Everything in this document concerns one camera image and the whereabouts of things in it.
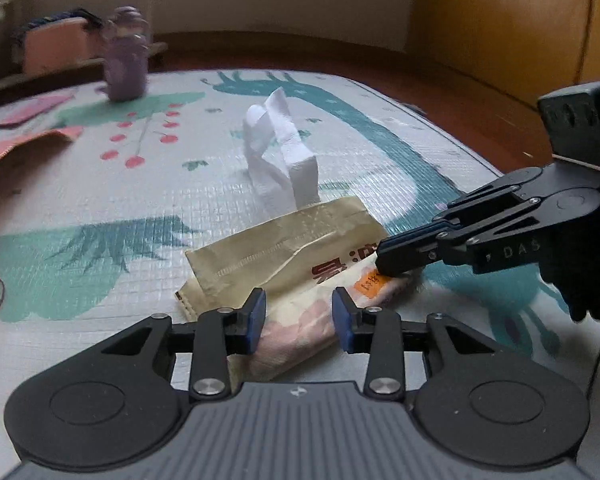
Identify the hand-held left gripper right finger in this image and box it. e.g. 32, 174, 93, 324
332, 287, 501, 401

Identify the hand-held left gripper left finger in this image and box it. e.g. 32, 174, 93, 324
97, 287, 267, 401

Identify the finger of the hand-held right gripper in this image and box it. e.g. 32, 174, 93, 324
432, 167, 551, 233
375, 206, 543, 277

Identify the beige shopping bag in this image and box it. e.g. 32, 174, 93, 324
174, 87, 423, 381

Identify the person's right hand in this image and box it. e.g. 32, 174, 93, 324
539, 232, 600, 322

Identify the yellow wooden cabinet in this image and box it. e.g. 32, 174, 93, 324
410, 0, 600, 117

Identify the animal print play mat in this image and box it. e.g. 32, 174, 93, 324
0, 70, 600, 480

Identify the purple water bottle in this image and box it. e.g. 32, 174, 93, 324
100, 6, 152, 102

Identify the pink cardboard box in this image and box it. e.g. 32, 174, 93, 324
0, 127, 84, 261

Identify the pink card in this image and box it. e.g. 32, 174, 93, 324
0, 92, 76, 129

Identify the pink storage box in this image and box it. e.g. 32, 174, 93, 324
12, 17, 104, 77

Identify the dark floral cloth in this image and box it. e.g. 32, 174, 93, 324
12, 7, 102, 37

